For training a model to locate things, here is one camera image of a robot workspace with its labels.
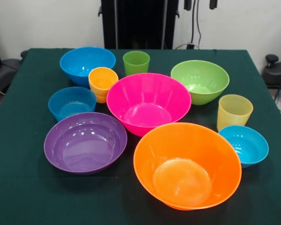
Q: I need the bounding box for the translucent blue ribbed bowl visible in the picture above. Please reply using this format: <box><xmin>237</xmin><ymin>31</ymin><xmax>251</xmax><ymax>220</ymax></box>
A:
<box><xmin>48</xmin><ymin>86</ymin><xmax>97</xmax><ymax>122</ymax></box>

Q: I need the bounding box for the large pink plastic bowl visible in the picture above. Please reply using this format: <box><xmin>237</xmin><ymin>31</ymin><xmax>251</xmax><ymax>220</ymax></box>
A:
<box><xmin>106</xmin><ymin>73</ymin><xmax>192</xmax><ymax>137</ymax></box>

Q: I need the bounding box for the yellow-orange plastic cup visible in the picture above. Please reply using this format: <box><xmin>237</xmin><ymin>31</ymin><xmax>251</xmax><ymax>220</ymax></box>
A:
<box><xmin>90</xmin><ymin>89</ymin><xmax>114</xmax><ymax>104</ymax></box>
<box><xmin>88</xmin><ymin>67</ymin><xmax>119</xmax><ymax>97</ymax></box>

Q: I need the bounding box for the green plastic cup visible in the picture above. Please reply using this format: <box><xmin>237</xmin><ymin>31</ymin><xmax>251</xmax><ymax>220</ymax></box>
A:
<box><xmin>122</xmin><ymin>50</ymin><xmax>151</xmax><ymax>76</ymax></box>

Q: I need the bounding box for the purple plastic bowl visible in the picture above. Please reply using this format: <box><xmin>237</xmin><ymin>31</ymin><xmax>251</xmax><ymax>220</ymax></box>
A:
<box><xmin>44</xmin><ymin>112</ymin><xmax>128</xmax><ymax>176</ymax></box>

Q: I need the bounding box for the green plastic bowl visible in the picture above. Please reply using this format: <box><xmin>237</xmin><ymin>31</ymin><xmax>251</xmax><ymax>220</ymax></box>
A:
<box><xmin>170</xmin><ymin>60</ymin><xmax>230</xmax><ymax>105</ymax></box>

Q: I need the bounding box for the large orange plastic bowl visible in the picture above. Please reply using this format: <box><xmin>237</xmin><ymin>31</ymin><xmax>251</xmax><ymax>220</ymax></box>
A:
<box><xmin>133</xmin><ymin>122</ymin><xmax>243</xmax><ymax>211</ymax></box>

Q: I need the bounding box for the large blue plastic bowl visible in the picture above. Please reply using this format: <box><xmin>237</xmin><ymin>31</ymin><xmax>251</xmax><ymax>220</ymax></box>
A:
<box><xmin>59</xmin><ymin>46</ymin><xmax>117</xmax><ymax>88</ymax></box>

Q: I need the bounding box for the translucent yellow plastic cup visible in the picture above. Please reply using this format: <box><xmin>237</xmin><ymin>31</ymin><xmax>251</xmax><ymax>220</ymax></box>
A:
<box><xmin>216</xmin><ymin>94</ymin><xmax>254</xmax><ymax>132</ymax></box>

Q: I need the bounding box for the small cyan plastic bowl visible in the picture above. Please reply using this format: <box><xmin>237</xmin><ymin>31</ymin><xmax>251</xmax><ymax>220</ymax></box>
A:
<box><xmin>218</xmin><ymin>125</ymin><xmax>269</xmax><ymax>168</ymax></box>

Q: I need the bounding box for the dark green tablecloth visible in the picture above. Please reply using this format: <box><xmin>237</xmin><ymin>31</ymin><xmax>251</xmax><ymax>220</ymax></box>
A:
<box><xmin>0</xmin><ymin>48</ymin><xmax>281</xmax><ymax>225</ymax></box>

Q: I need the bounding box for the black office chair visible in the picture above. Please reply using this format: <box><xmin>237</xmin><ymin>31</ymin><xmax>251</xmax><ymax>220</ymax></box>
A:
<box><xmin>0</xmin><ymin>50</ymin><xmax>29</xmax><ymax>96</ymax></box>

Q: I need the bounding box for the black swivel chair base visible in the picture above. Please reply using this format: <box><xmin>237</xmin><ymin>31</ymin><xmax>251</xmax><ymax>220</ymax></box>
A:
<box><xmin>262</xmin><ymin>54</ymin><xmax>281</xmax><ymax>105</ymax></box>

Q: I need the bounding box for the black hanging cable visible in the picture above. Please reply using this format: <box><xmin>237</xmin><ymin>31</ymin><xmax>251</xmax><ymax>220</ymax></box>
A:
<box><xmin>174</xmin><ymin>0</ymin><xmax>202</xmax><ymax>50</ymax></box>

